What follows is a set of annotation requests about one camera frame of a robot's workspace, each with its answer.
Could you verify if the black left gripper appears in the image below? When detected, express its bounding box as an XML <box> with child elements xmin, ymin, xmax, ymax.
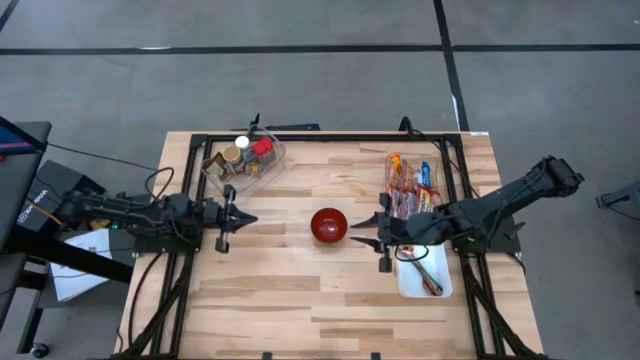
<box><xmin>202</xmin><ymin>183</ymin><xmax>259</xmax><ymax>254</ymax></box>

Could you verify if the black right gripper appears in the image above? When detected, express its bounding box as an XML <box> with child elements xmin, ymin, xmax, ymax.
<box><xmin>349</xmin><ymin>192</ymin><xmax>451</xmax><ymax>274</ymax></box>

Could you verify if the tan lid jar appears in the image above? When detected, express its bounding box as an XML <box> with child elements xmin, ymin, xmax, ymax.
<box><xmin>222</xmin><ymin>144</ymin><xmax>245</xmax><ymax>174</ymax></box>

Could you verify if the pink red ramen packet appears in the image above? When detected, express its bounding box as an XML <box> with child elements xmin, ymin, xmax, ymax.
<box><xmin>399</xmin><ymin>159</ymin><xmax>415</xmax><ymax>194</ymax></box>

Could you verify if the white lid jar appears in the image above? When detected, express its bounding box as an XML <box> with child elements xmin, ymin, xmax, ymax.
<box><xmin>234</xmin><ymin>134</ymin><xmax>254</xmax><ymax>161</ymax></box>

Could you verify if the iridescent blue purple spoon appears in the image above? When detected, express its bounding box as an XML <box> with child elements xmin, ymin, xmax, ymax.
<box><xmin>415</xmin><ymin>262</ymin><xmax>445</xmax><ymax>297</ymax></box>

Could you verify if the red bowl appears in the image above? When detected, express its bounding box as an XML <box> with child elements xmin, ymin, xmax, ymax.
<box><xmin>310</xmin><ymin>207</ymin><xmax>349</xmax><ymax>245</ymax></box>

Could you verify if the red white ramen packet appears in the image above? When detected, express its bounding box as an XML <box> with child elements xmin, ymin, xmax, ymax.
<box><xmin>388</xmin><ymin>188</ymin><xmax>405</xmax><ymax>219</ymax></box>

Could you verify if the clear plastic container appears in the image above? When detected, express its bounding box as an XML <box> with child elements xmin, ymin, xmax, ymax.
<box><xmin>201</xmin><ymin>127</ymin><xmax>288</xmax><ymax>206</ymax></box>
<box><xmin>384</xmin><ymin>151</ymin><xmax>447</xmax><ymax>221</ymax></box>

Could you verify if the brown white sachet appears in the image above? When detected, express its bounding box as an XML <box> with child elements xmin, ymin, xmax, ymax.
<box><xmin>202</xmin><ymin>152</ymin><xmax>231</xmax><ymax>182</ymax></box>

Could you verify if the orange ramen packet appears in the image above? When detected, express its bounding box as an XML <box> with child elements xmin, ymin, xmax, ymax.
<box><xmin>388</xmin><ymin>153</ymin><xmax>403</xmax><ymax>190</ymax></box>

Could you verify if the small red box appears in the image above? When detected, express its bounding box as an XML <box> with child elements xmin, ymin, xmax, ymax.
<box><xmin>251</xmin><ymin>137</ymin><xmax>276</xmax><ymax>160</ymax></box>

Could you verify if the white rectangular tray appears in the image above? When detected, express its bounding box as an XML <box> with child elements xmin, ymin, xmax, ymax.
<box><xmin>396</xmin><ymin>243</ymin><xmax>454</xmax><ymax>300</ymax></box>

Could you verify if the black mounting bar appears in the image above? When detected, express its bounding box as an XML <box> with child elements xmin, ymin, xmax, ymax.
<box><xmin>230</xmin><ymin>112</ymin><xmax>321</xmax><ymax>132</ymax></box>

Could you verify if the white paper sheet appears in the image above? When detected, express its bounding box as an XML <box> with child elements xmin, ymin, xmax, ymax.
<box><xmin>49</xmin><ymin>228</ymin><xmax>114</xmax><ymax>303</ymax></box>

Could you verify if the black computer box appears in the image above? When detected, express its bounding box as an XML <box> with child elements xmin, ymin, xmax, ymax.
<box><xmin>17</xmin><ymin>159</ymin><xmax>106</xmax><ymax>234</ymax></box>

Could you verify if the black desk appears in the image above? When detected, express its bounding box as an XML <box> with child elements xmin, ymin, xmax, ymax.
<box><xmin>0</xmin><ymin>117</ymin><xmax>134</xmax><ymax>354</ymax></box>

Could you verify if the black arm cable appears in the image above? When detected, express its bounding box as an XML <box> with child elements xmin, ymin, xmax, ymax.
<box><xmin>143</xmin><ymin>166</ymin><xmax>175</xmax><ymax>202</ymax></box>

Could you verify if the yellow cable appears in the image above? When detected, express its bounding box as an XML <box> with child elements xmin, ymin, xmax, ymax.
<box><xmin>24</xmin><ymin>198</ymin><xmax>64</xmax><ymax>226</ymax></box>

